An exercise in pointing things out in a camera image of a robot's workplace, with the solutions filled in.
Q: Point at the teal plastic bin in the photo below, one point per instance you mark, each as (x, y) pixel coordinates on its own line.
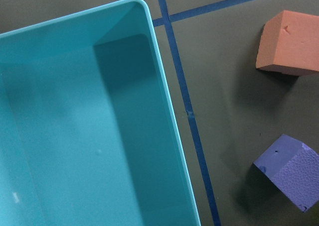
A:
(88, 135)

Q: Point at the orange foam block left side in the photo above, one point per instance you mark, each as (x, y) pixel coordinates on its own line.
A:
(290, 44)

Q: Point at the purple foam block left side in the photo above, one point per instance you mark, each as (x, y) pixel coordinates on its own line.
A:
(293, 168)

